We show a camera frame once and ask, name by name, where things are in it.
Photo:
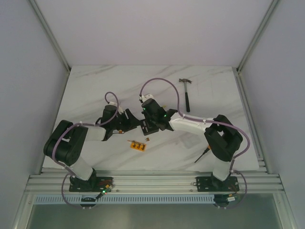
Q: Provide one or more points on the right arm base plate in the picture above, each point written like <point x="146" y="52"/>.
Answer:
<point x="212" y="184"/>

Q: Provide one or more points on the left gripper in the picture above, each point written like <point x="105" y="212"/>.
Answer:
<point x="127" y="118"/>

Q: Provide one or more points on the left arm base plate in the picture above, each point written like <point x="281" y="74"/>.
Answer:
<point x="96" y="184"/>

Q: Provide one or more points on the orange terminal block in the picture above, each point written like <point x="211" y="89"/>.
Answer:
<point x="137" y="145"/>

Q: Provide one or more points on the aluminium rail frame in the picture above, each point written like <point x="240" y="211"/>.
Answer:
<point x="50" y="181"/>

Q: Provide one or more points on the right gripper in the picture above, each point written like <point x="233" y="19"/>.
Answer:
<point x="144" y="112"/>

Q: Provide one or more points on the black fuse box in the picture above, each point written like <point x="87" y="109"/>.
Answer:
<point x="148" y="127"/>

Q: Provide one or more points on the white cable duct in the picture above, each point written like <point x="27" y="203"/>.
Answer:
<point x="133" y="199"/>

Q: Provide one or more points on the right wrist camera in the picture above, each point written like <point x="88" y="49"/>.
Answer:
<point x="143" y="98"/>

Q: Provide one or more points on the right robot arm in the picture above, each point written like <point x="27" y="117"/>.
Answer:
<point x="222" y="137"/>

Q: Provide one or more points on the orange handled screwdriver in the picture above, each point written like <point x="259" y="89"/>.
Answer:
<point x="204" y="152"/>

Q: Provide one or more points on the claw hammer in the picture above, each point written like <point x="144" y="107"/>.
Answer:
<point x="185" y="82"/>

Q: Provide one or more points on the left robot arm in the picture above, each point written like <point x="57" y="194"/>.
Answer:
<point x="65" y="144"/>

